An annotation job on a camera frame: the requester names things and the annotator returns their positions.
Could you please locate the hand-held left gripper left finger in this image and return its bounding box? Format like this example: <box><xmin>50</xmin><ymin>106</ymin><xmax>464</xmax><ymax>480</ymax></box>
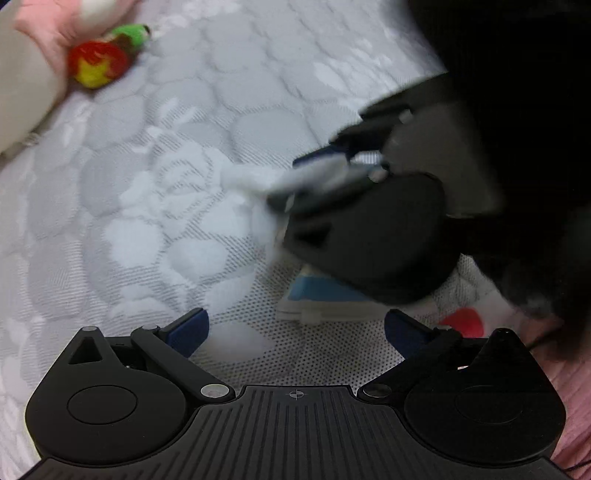
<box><xmin>67</xmin><ymin>307</ymin><xmax>236</xmax><ymax>407</ymax></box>

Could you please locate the pink and white plush rabbit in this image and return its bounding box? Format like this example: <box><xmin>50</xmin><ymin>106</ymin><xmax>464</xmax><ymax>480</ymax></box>
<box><xmin>0</xmin><ymin>0</ymin><xmax>144</xmax><ymax>155</ymax></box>

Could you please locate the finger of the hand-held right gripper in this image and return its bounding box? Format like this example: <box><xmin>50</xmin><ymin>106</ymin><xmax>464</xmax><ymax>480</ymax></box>
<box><xmin>293</xmin><ymin>131</ymin><xmax>393</xmax><ymax>169</ymax></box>
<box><xmin>267</xmin><ymin>168</ymin><xmax>391</xmax><ymax>215</ymax></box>

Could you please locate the blue and white packet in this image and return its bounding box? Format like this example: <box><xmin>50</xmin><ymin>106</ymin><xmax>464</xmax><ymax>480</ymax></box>
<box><xmin>277</xmin><ymin>265</ymin><xmax>437</xmax><ymax>326</ymax></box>

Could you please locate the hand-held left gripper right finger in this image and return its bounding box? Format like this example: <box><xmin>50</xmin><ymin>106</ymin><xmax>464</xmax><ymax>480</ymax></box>
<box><xmin>355</xmin><ymin>308</ymin><xmax>527</xmax><ymax>407</ymax></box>

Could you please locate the white tissue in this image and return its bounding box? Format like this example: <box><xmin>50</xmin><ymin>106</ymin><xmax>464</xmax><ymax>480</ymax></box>
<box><xmin>221</xmin><ymin>161</ymin><xmax>296</xmax><ymax>264</ymax></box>

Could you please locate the strawberry plush toy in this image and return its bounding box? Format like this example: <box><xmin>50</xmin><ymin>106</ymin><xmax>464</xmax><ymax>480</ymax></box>
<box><xmin>68</xmin><ymin>23</ymin><xmax>153</xmax><ymax>89</ymax></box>

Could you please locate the red and white foam rocket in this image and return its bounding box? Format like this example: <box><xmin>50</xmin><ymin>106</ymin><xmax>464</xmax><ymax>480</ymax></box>
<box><xmin>438</xmin><ymin>308</ymin><xmax>485</xmax><ymax>339</ymax></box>

